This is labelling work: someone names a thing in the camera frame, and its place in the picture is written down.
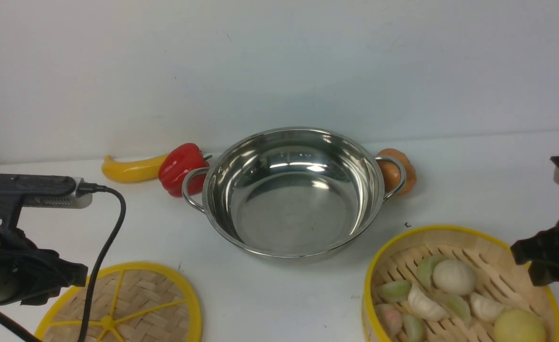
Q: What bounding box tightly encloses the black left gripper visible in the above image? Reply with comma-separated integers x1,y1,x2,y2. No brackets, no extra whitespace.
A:
0,225,88,306

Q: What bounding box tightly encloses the yellow bamboo steamer basket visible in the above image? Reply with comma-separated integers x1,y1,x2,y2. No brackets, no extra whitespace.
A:
361,225,559,342

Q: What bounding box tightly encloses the yellow bamboo steamer lid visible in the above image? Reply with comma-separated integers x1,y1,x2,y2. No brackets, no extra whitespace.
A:
34,262,203,342

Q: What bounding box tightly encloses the green dumpling top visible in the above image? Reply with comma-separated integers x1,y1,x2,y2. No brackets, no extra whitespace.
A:
417,255,448,290

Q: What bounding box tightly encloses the green dumpling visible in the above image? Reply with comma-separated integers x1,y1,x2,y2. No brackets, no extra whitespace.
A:
438,294,471,327
417,255,448,290
402,313,426,342
375,280,412,303

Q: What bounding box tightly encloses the stainless steel pot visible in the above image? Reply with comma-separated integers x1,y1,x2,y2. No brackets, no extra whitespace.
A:
182,126,407,259

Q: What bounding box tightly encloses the yellow-green round bun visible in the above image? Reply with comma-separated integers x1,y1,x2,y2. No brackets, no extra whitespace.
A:
493,309,547,342

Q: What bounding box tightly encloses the white dumpling right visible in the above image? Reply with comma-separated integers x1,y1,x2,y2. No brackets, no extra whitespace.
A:
469,293,508,324

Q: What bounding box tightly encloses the white dumpling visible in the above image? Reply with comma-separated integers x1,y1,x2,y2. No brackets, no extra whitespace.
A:
469,293,508,324
407,284,449,322

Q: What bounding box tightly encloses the white round bun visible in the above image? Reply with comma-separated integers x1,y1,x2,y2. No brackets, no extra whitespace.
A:
433,259,476,296

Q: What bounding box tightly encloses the green dumpling middle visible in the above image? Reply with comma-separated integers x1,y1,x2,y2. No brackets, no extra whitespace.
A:
438,294,471,327

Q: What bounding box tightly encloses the yellow banana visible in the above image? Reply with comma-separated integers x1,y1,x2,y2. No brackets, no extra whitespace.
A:
101,154,168,183

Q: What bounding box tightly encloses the green dumpling bottom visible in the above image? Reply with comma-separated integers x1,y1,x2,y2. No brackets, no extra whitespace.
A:
402,313,426,342

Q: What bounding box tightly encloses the green dumpling left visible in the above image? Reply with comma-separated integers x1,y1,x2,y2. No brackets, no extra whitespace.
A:
375,280,412,303

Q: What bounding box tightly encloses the pink dumpling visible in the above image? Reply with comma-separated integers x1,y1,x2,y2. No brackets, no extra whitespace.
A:
374,303,403,338

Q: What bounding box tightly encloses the brown potato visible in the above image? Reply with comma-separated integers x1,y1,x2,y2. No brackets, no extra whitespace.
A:
377,149,417,196

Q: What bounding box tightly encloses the red bell pepper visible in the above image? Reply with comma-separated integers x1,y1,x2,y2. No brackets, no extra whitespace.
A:
158,142,209,198

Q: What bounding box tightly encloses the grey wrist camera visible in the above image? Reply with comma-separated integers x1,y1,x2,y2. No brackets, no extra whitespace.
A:
0,173,93,227

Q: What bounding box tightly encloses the black camera cable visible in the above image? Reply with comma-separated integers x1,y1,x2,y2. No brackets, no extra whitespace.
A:
0,183,127,342

